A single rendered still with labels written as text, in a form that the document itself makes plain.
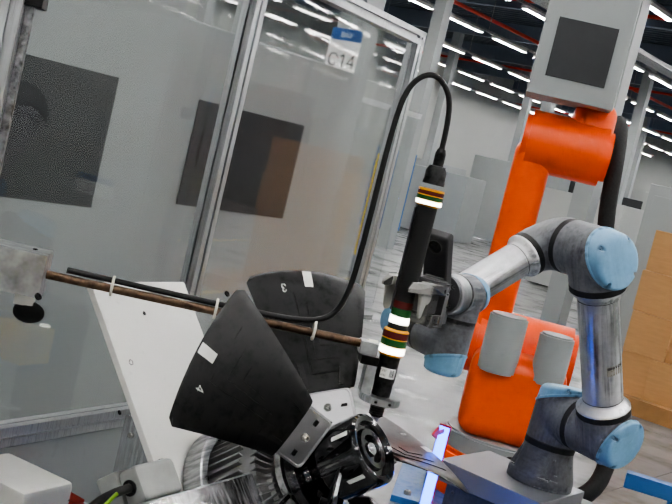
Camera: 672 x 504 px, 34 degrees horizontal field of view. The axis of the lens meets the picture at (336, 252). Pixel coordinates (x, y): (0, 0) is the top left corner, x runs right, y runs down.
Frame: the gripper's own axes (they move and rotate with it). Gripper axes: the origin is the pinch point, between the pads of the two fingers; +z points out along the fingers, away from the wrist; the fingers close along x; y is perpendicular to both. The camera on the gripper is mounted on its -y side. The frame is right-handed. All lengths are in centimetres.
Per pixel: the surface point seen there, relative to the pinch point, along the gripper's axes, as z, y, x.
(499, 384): -375, 78, 98
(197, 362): 35.2, 15.3, 11.8
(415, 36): -128, -55, 71
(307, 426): 14.2, 24.2, 3.0
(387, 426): -24.1, 29.6, 6.0
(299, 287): -2.1, 6.3, 19.2
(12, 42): 40, -22, 54
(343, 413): 2.7, 23.2, 2.9
